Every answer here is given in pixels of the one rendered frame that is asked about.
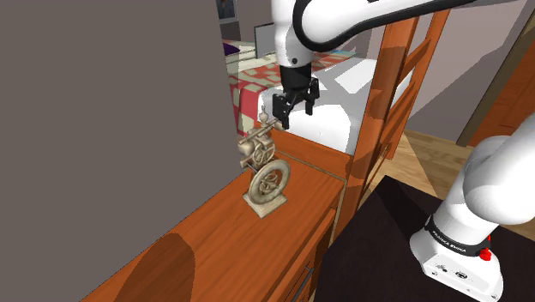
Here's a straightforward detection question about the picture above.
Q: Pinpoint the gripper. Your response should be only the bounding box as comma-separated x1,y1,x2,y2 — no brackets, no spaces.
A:
272,61,322,130

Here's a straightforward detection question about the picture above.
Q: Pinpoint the beige spinning wheel figure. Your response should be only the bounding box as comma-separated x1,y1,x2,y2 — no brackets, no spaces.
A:
237,105,292,220

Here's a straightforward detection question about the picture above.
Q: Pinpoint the orange wooden chest of drawers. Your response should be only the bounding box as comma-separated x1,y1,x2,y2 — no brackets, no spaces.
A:
79,127,353,302

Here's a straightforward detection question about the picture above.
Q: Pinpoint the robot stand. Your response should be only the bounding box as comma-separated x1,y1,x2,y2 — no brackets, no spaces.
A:
310,174,535,302

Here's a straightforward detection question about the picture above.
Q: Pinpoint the orange wooden door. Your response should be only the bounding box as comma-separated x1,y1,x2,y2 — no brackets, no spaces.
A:
455,8,535,148

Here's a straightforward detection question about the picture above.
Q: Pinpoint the wall picture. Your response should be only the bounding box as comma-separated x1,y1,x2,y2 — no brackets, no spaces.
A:
215,0,238,24

